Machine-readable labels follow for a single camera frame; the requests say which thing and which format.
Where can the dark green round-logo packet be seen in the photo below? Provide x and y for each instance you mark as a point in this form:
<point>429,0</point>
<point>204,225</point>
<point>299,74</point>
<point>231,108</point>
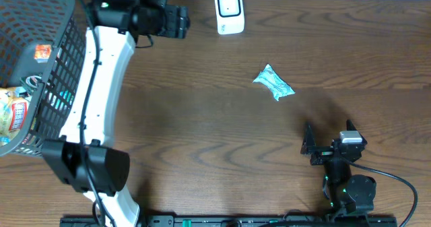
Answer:
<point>30,83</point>

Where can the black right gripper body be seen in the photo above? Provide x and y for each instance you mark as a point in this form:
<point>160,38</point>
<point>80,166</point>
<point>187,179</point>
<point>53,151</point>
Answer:
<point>323,153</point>

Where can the mint green snack packet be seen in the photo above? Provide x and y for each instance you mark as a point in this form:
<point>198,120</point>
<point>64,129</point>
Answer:
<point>276,85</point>

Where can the white barcode scanner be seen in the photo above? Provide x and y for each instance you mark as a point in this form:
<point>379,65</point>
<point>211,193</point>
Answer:
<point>229,16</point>

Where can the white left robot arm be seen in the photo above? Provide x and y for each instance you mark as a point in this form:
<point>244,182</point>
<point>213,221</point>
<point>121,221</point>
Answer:
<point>84,156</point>

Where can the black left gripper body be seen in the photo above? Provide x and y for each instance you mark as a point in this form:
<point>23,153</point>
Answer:
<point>178,22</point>

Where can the orange tissue pack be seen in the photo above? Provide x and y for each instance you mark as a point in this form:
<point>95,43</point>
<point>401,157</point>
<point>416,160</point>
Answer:
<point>42,53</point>

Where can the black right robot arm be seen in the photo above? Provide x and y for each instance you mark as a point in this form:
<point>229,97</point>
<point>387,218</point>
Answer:
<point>350,194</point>

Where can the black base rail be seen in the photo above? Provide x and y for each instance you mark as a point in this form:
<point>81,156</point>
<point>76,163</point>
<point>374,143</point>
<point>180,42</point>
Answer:
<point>270,221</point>

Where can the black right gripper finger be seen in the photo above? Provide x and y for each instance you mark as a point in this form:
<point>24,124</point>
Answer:
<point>308,143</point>
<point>350,126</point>

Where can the teal tissue pack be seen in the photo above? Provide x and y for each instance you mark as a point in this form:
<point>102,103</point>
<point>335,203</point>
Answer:
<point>62,102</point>

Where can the yellow snack bag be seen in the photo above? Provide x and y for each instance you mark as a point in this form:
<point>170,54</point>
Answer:
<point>15,102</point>

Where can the grey plastic shopping basket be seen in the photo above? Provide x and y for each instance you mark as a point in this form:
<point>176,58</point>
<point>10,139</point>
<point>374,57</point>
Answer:
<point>24,24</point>

